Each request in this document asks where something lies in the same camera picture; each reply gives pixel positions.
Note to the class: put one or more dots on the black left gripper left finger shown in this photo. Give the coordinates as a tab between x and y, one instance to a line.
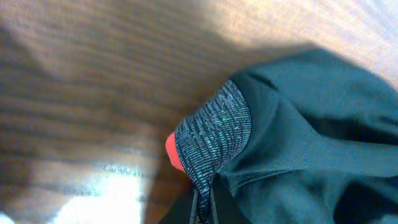
184	210

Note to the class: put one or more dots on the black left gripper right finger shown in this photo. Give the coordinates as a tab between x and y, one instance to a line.
224	208

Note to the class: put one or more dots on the black shorts with grey waistband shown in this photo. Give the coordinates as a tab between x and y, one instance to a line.
309	138

